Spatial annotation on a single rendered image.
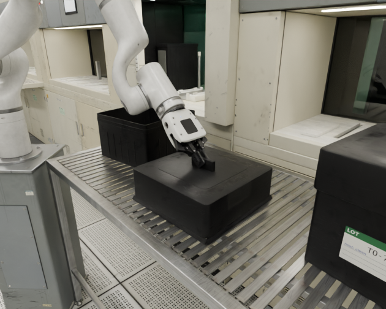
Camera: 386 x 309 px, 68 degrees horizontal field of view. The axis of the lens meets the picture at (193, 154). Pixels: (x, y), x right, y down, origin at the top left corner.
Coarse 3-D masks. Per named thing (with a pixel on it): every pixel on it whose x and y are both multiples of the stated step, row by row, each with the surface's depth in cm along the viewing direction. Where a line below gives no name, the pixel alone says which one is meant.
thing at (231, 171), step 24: (144, 168) 80; (168, 168) 80; (192, 168) 80; (216, 168) 80; (240, 168) 80; (264, 168) 80; (144, 192) 79; (168, 192) 71; (192, 192) 68; (216, 192) 68; (240, 192) 71; (264, 192) 80; (168, 216) 74; (192, 216) 67; (216, 216) 66; (240, 216) 74
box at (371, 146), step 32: (384, 128) 64; (320, 160) 52; (352, 160) 48; (384, 160) 47; (320, 192) 54; (352, 192) 49; (384, 192) 45; (320, 224) 56; (352, 224) 51; (384, 224) 47; (320, 256) 58; (352, 256) 52; (384, 256) 48; (352, 288) 54; (384, 288) 49
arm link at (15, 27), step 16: (16, 0) 83; (32, 0) 80; (0, 16) 90; (16, 16) 87; (32, 16) 87; (0, 32) 91; (16, 32) 91; (32, 32) 94; (0, 48) 93; (16, 48) 96; (0, 64) 99
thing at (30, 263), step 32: (32, 160) 111; (0, 192) 107; (32, 192) 107; (64, 192) 130; (0, 224) 112; (32, 224) 112; (0, 256) 118; (32, 256) 118; (64, 256) 130; (0, 288) 125; (32, 288) 124; (64, 288) 131
